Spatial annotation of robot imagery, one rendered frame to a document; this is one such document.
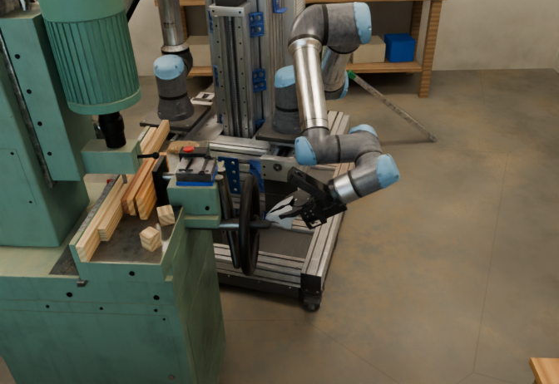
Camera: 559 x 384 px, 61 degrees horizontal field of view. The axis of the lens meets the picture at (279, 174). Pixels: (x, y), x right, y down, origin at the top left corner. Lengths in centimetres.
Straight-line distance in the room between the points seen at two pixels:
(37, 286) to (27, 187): 26
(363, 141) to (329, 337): 112
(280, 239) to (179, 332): 96
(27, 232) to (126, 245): 34
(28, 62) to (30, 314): 69
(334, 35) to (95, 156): 73
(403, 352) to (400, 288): 36
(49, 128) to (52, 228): 29
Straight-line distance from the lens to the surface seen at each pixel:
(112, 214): 130
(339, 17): 141
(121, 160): 131
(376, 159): 119
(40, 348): 165
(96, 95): 119
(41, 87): 125
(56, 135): 130
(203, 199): 132
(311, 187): 120
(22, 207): 143
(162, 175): 138
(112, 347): 154
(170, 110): 198
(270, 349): 211
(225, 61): 193
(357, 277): 239
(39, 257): 147
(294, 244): 223
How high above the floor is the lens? 168
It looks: 33 degrees down
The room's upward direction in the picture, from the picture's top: 2 degrees counter-clockwise
